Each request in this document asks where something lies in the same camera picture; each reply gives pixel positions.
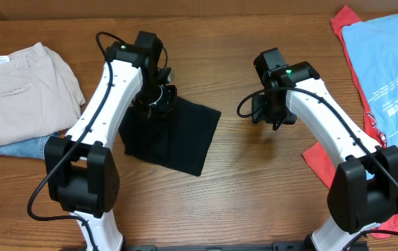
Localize black t-shirt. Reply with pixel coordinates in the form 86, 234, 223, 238
118, 98, 221, 176

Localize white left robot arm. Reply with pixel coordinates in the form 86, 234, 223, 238
27, 40, 176, 250

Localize red t-shirt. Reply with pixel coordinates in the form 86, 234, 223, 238
302, 6, 398, 231

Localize light blue t-shirt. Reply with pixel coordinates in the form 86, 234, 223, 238
342, 14, 398, 147

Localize beige folded trousers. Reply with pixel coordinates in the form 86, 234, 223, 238
0, 43, 85, 146

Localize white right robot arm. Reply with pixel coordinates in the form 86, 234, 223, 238
249, 58, 398, 250

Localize blue denim jeans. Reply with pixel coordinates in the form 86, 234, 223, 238
0, 132, 59, 160

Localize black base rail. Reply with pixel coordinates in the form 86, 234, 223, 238
121, 240, 369, 251

